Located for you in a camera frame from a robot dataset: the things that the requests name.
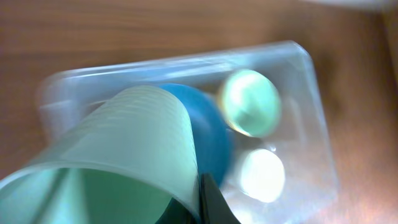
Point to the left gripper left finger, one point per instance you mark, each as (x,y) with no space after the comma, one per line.
(176,213)

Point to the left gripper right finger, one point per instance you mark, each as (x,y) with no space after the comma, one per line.
(213,206)

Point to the cream plastic cup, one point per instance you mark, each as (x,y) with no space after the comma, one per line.
(260,174)

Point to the dark blue plate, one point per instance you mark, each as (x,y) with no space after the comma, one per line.
(212,138)

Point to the mint green plastic cup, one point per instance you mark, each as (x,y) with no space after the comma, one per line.
(126,162)

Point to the mint green bowl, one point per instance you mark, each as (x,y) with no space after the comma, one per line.
(250,103)

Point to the clear plastic storage container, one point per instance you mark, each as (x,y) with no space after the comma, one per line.
(301,139)

